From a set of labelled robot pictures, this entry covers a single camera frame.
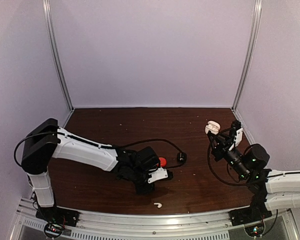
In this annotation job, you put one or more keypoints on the white earbud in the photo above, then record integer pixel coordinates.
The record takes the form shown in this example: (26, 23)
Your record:
(158, 205)

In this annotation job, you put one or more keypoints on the black charging case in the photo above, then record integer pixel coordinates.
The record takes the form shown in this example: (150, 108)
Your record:
(181, 157)

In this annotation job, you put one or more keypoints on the white charging case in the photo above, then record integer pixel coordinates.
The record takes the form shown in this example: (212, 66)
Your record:
(212, 127)

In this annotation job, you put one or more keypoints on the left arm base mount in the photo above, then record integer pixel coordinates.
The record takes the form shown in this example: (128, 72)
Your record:
(57, 219)

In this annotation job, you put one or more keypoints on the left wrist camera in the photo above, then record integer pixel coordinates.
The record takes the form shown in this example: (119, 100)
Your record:
(161, 174)

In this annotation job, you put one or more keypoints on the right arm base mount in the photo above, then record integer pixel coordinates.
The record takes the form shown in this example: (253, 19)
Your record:
(252, 218)

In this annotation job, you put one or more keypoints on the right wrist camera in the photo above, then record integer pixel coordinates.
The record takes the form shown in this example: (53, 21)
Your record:
(236, 133)

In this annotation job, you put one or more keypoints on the red round charging case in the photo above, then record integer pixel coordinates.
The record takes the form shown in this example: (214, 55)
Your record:
(162, 162)

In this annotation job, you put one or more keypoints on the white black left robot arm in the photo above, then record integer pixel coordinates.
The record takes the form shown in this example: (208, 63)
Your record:
(50, 141)

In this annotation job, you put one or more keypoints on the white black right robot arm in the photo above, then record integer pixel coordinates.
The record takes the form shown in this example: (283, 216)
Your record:
(272, 189)

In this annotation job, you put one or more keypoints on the aluminium front rail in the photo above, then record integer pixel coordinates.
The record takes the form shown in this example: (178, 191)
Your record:
(214, 225)

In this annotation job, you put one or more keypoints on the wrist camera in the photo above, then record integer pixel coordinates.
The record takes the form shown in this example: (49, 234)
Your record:
(236, 133)
(161, 174)

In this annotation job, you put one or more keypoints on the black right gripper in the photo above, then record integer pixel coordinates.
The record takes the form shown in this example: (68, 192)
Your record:
(223, 145)

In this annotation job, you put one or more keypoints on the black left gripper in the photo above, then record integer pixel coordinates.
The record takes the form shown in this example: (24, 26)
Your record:
(140, 190)

